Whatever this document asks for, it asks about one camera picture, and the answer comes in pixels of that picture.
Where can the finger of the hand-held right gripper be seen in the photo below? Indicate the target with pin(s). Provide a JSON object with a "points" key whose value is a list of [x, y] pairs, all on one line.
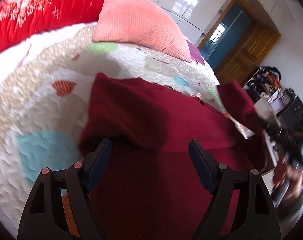
{"points": [[269, 127]]}

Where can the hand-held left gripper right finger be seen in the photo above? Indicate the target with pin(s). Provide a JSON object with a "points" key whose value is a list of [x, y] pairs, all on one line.
{"points": [[200, 165]]}

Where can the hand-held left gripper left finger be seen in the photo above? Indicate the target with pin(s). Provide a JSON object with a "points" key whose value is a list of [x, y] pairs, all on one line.
{"points": [[99, 165]]}

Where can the maroon fleece garment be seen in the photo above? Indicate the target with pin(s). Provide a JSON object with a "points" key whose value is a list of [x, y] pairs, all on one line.
{"points": [[141, 110]]}

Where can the person's right hand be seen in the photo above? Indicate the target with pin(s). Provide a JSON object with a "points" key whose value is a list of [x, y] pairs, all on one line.
{"points": [[285, 177]]}

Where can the wooden door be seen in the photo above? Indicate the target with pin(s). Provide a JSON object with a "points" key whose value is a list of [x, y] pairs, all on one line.
{"points": [[246, 55]]}

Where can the heart-print quilted bedspread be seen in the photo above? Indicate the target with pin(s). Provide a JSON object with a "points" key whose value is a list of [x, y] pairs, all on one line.
{"points": [[41, 92]]}

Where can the purple cloth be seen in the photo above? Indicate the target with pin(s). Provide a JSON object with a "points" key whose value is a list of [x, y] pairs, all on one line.
{"points": [[195, 53]]}

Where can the white bed sheet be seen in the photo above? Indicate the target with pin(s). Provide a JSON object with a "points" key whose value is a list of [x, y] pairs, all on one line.
{"points": [[9, 62]]}

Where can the pink pillow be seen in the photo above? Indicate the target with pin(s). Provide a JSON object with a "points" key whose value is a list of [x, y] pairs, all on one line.
{"points": [[139, 25]]}

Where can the white glossy wardrobe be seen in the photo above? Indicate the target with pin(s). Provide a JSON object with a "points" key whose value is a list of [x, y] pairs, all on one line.
{"points": [[181, 2]]}

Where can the red embroidered quilt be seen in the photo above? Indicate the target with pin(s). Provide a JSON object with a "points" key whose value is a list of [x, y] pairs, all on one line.
{"points": [[36, 17]]}

